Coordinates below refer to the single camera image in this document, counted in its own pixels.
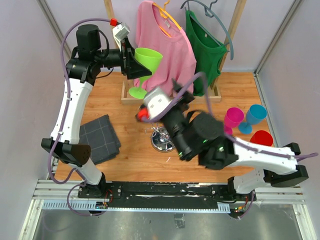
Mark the dark grey checked cloth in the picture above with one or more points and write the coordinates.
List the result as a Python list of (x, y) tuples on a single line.
[(101, 136)]

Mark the green wine glass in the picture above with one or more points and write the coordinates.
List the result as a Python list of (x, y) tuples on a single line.
[(150, 59)]

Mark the chrome wine glass rack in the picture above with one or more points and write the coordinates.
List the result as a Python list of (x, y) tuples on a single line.
[(160, 139)]

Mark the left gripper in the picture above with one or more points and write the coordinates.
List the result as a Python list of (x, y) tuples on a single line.
[(129, 65)]

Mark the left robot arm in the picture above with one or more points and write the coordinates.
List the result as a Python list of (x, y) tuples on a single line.
[(80, 72)]

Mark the orange clothes hanger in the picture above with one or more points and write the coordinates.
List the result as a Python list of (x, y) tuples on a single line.
[(164, 14)]

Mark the green tank top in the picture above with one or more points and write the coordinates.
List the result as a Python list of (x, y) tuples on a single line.
[(208, 51)]

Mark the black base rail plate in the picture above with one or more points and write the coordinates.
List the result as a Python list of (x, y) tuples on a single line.
[(163, 194)]

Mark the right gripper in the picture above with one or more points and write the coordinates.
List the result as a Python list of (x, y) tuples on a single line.
[(185, 98)]

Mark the blue wine glass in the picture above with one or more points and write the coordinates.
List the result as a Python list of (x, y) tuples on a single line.
[(255, 114)]

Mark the pink wine glass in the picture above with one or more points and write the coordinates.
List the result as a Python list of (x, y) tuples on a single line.
[(233, 117)]

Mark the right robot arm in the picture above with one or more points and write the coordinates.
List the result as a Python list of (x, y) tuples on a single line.
[(204, 137)]

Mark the pink t-shirt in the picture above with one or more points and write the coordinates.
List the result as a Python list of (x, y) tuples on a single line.
[(155, 32)]

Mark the red wine glass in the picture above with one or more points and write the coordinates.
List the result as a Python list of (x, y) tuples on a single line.
[(262, 137)]

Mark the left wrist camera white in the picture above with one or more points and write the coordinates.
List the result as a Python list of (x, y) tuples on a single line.
[(120, 31)]

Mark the grey slotted cable duct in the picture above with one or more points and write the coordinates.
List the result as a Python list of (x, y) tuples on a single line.
[(91, 205)]

